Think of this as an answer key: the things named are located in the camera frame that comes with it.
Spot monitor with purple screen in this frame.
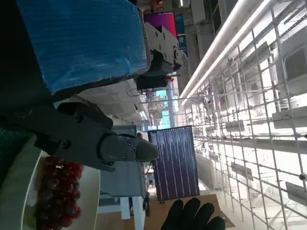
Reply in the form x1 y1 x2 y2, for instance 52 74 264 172
143 11 178 39

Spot blue poster panel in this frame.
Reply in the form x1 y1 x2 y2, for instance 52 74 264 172
174 12 189 51

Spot green cutting mat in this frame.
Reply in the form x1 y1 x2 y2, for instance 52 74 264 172
0 126 36 188

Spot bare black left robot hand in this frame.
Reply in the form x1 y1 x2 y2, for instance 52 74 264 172
0 0 188 173

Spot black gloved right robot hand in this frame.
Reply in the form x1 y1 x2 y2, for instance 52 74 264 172
160 197 226 230

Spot red toy grape bunch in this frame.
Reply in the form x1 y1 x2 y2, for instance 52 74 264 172
35 155 85 230

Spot white office desk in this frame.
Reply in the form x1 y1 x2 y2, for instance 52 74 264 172
73 78 147 123

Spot white wire grid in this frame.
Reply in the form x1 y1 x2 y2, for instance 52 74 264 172
143 0 307 230

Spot long white light strip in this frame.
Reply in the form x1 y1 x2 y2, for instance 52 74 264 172
179 0 274 106

